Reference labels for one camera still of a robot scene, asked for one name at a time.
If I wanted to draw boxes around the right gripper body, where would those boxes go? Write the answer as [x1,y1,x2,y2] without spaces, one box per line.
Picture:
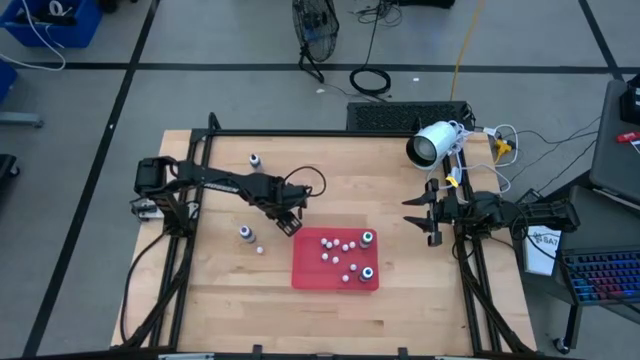
[424,178,463,247]

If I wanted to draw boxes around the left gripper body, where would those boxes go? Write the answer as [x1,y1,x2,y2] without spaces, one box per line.
[259,174,309,238]

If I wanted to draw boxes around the red plastic tray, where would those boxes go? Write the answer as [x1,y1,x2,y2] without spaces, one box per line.
[291,227,380,292]

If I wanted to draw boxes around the black vented computer case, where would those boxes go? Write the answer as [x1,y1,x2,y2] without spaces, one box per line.
[346,101,476,133]

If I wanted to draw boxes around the white printed paper sheet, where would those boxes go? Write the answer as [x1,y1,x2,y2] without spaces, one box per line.
[522,225,565,278]

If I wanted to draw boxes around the dark grey cart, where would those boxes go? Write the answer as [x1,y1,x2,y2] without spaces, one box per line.
[552,185,640,351]

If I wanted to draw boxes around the backlit rainbow keyboard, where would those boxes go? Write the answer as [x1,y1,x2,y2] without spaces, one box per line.
[558,246,640,307]

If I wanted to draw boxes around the black floor fan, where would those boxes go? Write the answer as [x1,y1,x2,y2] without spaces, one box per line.
[292,0,341,85]

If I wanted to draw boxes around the grey side table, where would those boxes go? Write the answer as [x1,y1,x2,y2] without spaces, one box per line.
[588,78,640,206]

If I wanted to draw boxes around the black device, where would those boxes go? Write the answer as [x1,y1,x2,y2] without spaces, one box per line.
[619,73,640,126]

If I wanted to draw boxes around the blue plastic bin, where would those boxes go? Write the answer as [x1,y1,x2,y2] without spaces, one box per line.
[0,0,105,50]
[0,58,20,104]

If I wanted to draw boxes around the grey metal foot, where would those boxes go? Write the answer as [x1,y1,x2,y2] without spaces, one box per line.
[0,111,45,128]

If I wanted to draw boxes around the black equipment piece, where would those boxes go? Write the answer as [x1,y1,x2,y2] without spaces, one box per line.
[0,153,21,194]

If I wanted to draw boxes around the white camera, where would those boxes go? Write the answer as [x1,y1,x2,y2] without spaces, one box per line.
[405,120,464,172]

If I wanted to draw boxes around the white lamp cable with switch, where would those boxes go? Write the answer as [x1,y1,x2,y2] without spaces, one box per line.
[426,122,520,194]

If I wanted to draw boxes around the black aluminium frame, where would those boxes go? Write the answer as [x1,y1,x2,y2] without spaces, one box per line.
[110,112,539,360]

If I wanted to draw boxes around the black coiled floor cable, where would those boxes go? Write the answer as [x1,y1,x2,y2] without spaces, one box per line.
[348,0,404,97]

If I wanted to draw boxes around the silver base bracket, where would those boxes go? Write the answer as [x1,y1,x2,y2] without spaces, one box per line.
[130,197,164,221]

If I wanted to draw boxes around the yellow cable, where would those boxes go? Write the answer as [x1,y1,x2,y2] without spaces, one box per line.
[449,0,486,101]

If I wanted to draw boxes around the black hanging arm cable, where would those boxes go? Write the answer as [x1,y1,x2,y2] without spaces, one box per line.
[118,229,169,346]

